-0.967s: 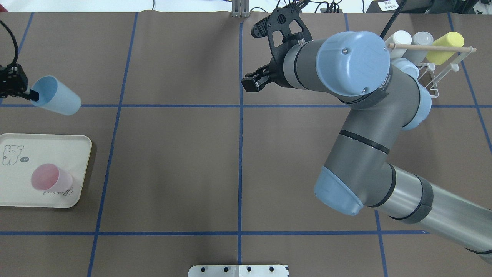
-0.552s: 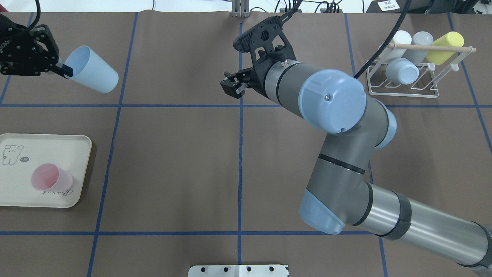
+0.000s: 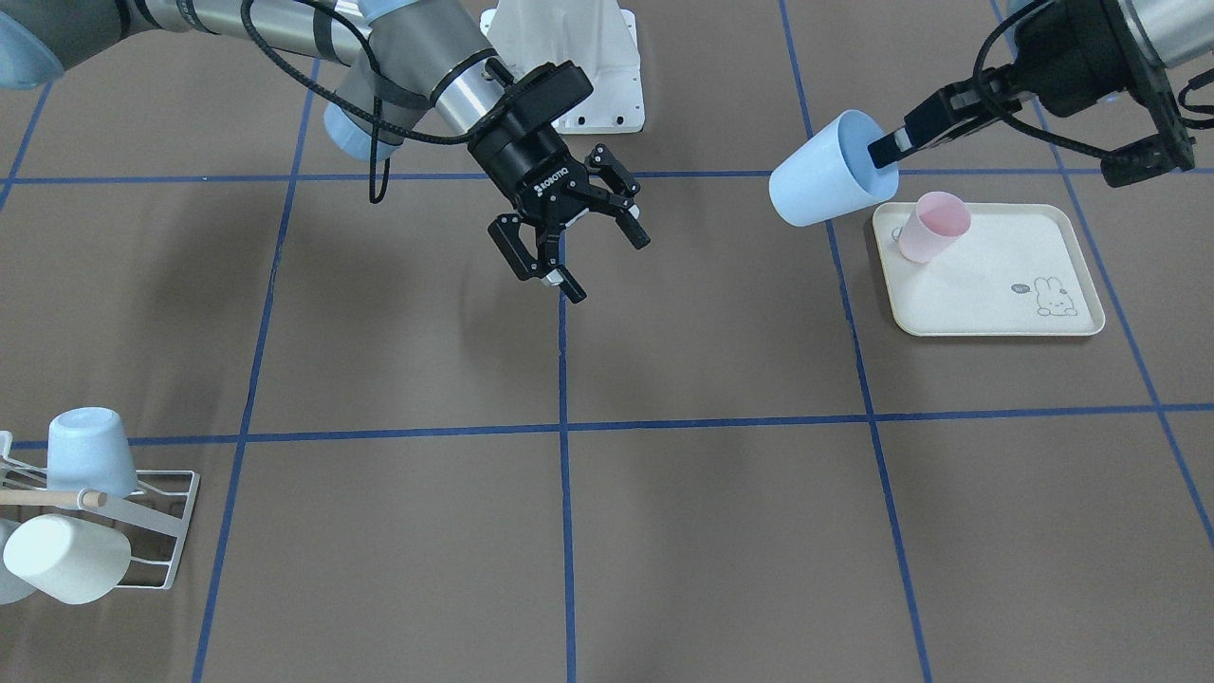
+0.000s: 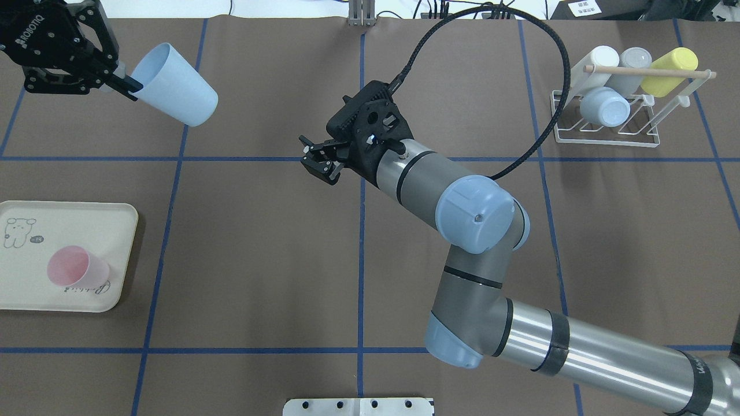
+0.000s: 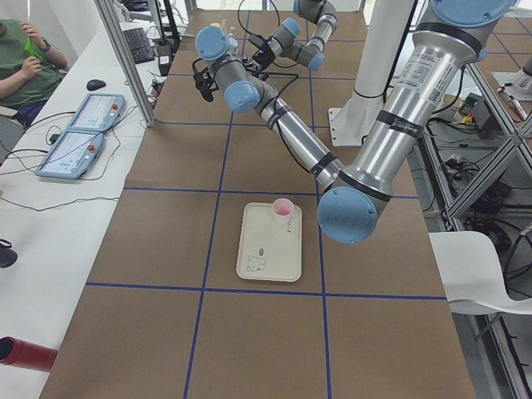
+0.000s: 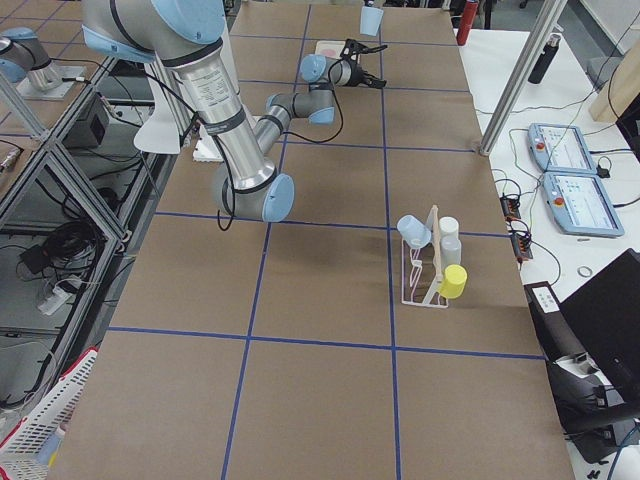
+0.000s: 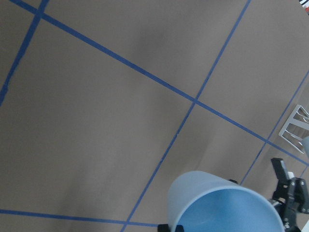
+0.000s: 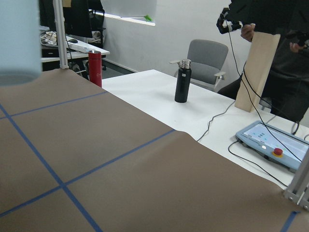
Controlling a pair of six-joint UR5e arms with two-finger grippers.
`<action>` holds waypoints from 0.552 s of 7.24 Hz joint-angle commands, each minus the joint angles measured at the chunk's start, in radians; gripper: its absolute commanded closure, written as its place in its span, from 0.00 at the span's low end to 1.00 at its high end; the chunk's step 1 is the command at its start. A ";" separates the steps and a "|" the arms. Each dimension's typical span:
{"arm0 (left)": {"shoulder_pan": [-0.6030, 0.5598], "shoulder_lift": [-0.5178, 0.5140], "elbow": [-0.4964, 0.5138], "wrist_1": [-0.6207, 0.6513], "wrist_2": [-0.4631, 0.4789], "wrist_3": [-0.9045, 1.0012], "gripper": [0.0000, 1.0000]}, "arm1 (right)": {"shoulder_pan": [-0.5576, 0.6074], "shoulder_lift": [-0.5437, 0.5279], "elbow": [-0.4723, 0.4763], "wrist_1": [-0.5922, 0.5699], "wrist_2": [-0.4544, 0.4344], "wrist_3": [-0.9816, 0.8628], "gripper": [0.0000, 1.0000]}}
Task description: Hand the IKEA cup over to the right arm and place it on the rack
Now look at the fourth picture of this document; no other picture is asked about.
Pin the blue cup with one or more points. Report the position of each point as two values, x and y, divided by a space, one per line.
605 107

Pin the yellow cup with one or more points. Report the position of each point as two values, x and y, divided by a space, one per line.
680 58

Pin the white wire cup rack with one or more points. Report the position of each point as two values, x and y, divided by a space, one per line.
647 111

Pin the black box with label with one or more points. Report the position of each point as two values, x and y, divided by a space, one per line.
599 10

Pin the pink cup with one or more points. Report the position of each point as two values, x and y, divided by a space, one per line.
76 267

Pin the grey ikea cup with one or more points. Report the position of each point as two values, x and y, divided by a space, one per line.
632 58

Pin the blue cup tray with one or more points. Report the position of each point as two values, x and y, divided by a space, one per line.
171 85

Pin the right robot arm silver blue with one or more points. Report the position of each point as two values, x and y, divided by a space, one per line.
640 241

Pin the cream serving tray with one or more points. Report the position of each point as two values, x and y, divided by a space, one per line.
33 230

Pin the aluminium frame post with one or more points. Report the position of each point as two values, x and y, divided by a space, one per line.
362 13

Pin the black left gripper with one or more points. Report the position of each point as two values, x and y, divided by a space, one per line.
41 41

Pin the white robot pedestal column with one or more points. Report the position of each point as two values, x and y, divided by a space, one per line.
360 406

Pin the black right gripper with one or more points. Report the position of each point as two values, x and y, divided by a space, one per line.
351 158

